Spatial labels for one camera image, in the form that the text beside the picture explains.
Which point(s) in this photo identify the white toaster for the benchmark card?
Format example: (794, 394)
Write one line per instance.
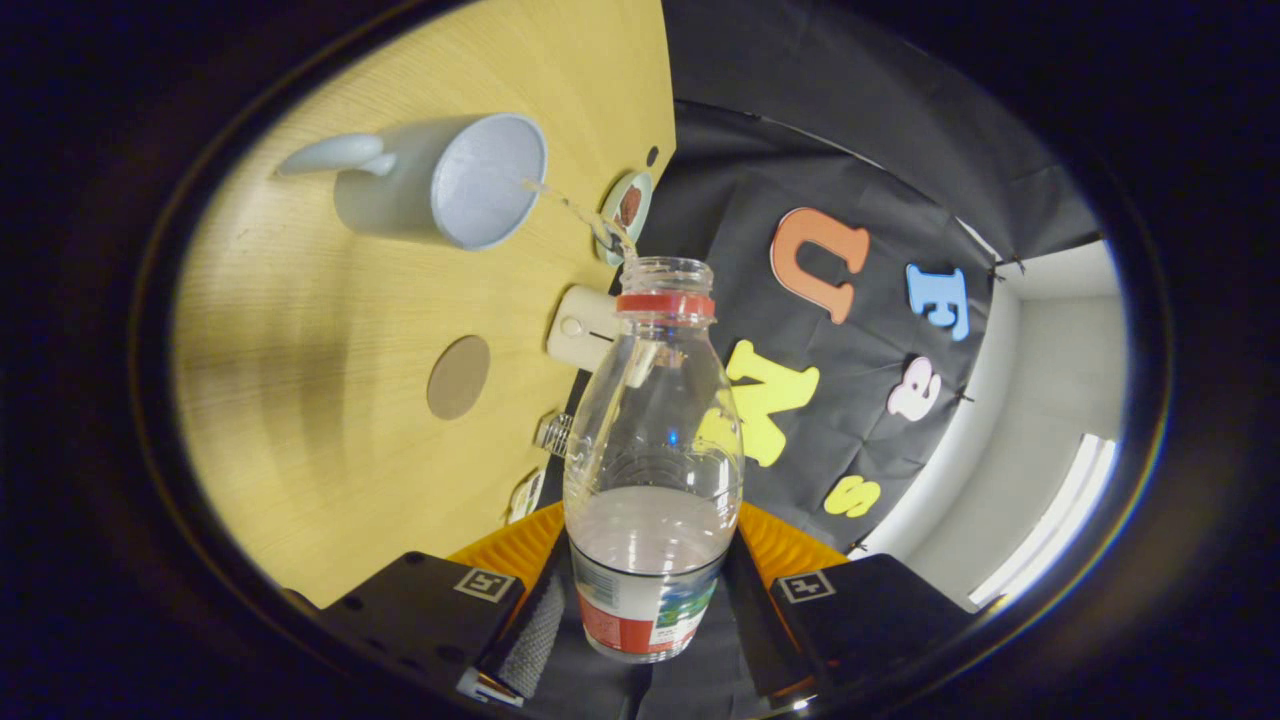
(580, 335)

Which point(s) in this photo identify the white cup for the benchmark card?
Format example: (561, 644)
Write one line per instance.
(400, 190)

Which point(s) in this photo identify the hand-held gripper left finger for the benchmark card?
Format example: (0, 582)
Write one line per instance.
(535, 640)

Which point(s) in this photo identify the wooden table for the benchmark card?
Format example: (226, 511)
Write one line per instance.
(300, 400)

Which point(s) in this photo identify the white divided tray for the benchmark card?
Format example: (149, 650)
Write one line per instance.
(525, 497)

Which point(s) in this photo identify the large ceiling light panel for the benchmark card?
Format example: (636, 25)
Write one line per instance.
(1060, 510)

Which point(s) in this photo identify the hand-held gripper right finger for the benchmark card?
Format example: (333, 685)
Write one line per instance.
(760, 640)

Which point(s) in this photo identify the brown food piece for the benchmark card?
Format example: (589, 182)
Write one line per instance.
(630, 205)

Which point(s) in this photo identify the round brown coaster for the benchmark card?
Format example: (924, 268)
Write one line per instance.
(458, 378)

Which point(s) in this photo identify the clear plastic juice bottle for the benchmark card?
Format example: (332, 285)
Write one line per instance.
(650, 560)

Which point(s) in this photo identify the pale green plate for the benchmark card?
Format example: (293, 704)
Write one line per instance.
(644, 195)

